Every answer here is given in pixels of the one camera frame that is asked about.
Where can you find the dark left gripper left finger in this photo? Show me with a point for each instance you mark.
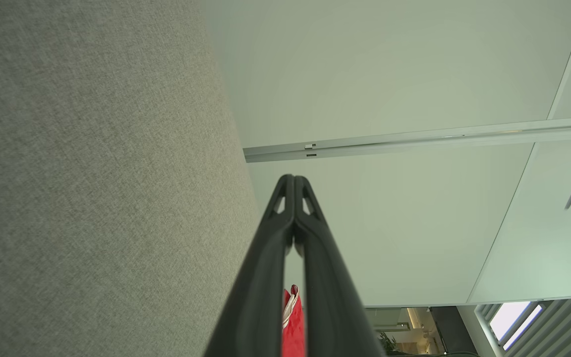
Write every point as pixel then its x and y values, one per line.
pixel 260 287

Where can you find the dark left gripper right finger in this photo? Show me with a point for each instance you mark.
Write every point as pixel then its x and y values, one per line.
pixel 330 297

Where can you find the red Bulls 23 jersey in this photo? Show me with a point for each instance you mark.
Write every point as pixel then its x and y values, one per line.
pixel 294 327

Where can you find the green potted plant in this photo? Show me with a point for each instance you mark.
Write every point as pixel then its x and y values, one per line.
pixel 388 343

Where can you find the white window blind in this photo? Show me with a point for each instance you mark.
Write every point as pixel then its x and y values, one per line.
pixel 548 327

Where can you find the grey partition post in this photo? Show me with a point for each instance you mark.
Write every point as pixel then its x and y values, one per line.
pixel 414 140

